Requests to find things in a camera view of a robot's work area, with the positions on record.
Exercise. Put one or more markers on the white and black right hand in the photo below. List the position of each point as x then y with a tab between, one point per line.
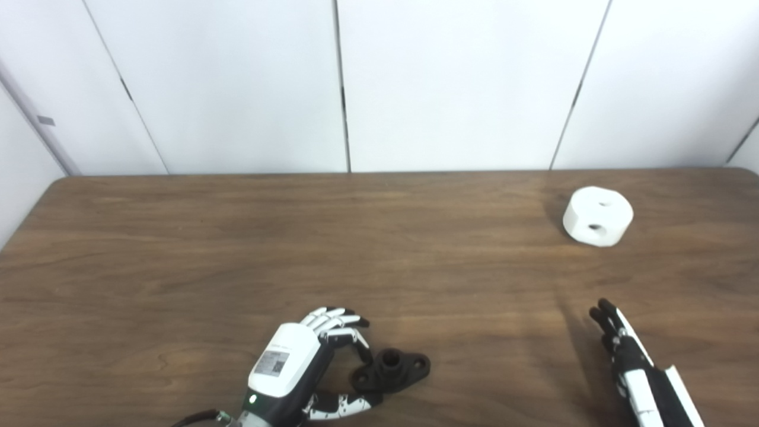
643	391

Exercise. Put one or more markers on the white and black left hand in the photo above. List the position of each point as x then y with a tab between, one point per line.
284	362

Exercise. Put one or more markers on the black flanged holder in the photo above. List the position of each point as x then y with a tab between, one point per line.
394	372

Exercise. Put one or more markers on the round white piece with holes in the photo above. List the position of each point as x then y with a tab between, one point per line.
596	213

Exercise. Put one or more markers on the small grey wall tag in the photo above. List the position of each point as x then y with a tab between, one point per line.
45	121

